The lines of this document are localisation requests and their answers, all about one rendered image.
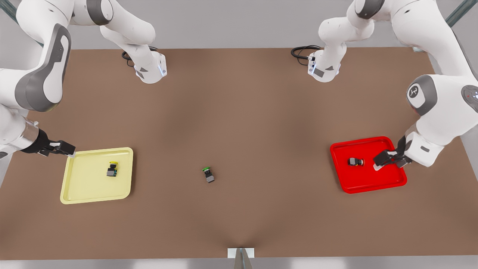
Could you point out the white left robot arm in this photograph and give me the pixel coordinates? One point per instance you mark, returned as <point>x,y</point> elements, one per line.
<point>444,101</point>

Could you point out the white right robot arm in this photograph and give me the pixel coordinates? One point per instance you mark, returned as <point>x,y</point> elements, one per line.
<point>41,74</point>

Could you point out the red tray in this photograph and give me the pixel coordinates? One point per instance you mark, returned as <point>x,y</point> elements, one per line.
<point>368,175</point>

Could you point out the yellow tray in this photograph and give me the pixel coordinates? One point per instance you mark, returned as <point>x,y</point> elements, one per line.
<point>96,175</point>

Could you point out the red push-button switch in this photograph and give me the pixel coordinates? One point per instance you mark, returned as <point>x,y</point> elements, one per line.
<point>355,161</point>

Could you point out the yellow push-button switch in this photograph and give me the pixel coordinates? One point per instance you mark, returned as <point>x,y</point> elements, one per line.
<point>112,169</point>

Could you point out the silver frame post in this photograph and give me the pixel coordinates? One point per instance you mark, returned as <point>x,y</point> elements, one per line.
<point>460,12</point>
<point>241,258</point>
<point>8,12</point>

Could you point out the green push-button switch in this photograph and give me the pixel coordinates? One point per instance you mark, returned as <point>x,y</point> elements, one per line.
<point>209,175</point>

